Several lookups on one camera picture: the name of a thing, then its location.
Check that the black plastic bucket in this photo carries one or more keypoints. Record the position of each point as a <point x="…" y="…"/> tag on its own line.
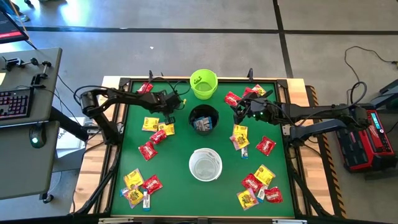
<point x="192" y="113"/>

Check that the yellow Sour Patch candy pack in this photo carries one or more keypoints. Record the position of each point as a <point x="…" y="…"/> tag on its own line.
<point x="168" y="129"/>
<point x="133" y="179"/>
<point x="259" y="90"/>
<point x="150" y="124"/>
<point x="134" y="197"/>
<point x="240" y="130"/>
<point x="264" y="175"/>
<point x="247" y="199"/>
<point x="239" y="142"/>

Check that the lime green plastic bucket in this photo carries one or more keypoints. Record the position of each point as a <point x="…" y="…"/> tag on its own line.
<point x="203" y="85"/>

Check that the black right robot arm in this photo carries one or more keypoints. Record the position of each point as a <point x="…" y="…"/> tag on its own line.
<point x="311" y="110"/>

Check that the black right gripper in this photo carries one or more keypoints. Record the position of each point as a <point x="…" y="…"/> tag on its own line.
<point x="258" y="110"/>

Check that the black desk clamp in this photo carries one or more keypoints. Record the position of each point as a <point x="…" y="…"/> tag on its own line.
<point x="12" y="62"/>
<point x="38" y="79"/>

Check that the black backlit keyboard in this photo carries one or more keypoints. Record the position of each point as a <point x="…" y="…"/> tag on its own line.
<point x="15" y="102"/>

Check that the black computer mouse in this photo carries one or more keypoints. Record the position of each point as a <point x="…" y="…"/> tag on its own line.
<point x="37" y="137"/>

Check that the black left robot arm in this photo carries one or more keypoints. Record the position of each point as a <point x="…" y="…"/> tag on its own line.
<point x="124" y="96"/>

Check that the yellow black hazard strip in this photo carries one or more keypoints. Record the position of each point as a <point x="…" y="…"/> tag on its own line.
<point x="333" y="174"/>

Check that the green table mat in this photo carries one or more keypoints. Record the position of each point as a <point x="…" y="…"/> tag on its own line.
<point x="186" y="193"/>

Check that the black flat screen monitor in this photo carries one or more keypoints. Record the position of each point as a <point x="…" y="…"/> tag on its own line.
<point x="9" y="29"/>

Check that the red black power station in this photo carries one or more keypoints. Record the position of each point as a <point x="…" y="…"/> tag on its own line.
<point x="367" y="146"/>

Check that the black frame clamp knob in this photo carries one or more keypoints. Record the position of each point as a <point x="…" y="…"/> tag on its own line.
<point x="150" y="75"/>
<point x="250" y="73"/>

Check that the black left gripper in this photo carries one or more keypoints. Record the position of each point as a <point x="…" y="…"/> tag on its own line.
<point x="169" y="101"/>

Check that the grey computer desk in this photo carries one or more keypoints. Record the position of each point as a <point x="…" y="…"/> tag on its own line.
<point x="18" y="168"/>

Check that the silver metal bracket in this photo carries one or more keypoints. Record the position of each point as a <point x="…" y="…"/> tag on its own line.
<point x="115" y="220"/>
<point x="289" y="221"/>

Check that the red Skittles candy pack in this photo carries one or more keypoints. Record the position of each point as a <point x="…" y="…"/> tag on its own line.
<point x="248" y="91"/>
<point x="158" y="136"/>
<point x="148" y="151"/>
<point x="265" y="145"/>
<point x="232" y="99"/>
<point x="252" y="183"/>
<point x="273" y="195"/>
<point x="152" y="184"/>
<point x="145" y="88"/>

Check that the blue white candy wrapper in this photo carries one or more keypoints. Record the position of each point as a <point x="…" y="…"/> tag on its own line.
<point x="124" y="191"/>
<point x="207" y="123"/>
<point x="244" y="153"/>
<point x="146" y="200"/>
<point x="261" y="193"/>
<point x="198" y="124"/>

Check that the dark metal stand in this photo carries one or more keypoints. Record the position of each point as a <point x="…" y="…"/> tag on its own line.
<point x="388" y="93"/>

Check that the white plastic bucket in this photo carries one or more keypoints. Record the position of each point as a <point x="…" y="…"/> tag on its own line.
<point x="205" y="166"/>

